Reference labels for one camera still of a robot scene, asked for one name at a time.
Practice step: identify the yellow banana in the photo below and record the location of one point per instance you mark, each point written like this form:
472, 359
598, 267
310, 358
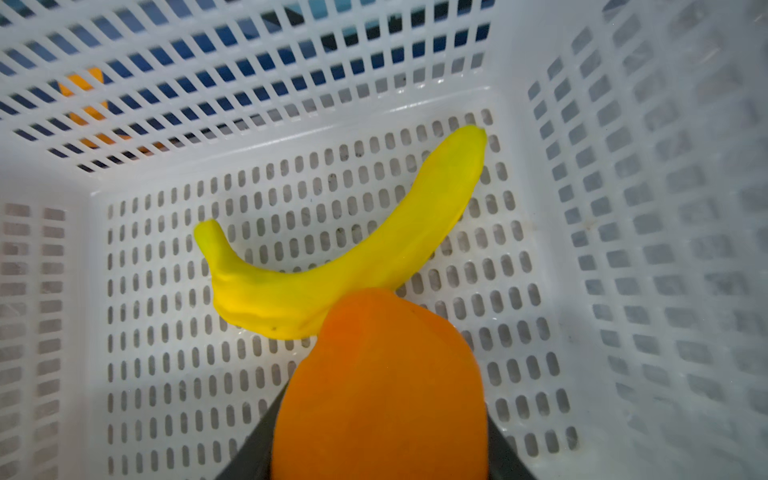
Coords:
291, 306

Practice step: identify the white perforated plastic basket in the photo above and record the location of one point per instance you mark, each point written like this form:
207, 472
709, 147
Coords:
609, 273

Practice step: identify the orange fruit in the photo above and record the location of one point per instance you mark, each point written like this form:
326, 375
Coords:
389, 391

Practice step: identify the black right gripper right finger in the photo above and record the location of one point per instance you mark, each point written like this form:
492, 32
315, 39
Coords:
504, 464

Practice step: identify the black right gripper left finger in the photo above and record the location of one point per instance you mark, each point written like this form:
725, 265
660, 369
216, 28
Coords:
253, 460

